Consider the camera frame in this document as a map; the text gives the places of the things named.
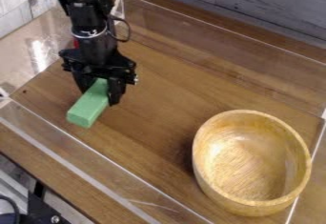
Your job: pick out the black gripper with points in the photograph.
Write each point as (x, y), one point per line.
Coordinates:
(116, 70)

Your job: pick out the green rectangular block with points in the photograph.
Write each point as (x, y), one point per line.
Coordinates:
(89, 105)

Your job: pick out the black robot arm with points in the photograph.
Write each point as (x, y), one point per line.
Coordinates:
(95, 57)

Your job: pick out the brown wooden bowl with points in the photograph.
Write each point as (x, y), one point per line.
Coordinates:
(251, 162)

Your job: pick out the red toy strawberry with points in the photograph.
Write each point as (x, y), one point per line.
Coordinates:
(74, 43)

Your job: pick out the clear acrylic table fence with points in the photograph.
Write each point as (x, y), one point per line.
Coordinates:
(124, 170)

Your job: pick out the black table clamp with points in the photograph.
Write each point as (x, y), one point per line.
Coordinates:
(40, 213)

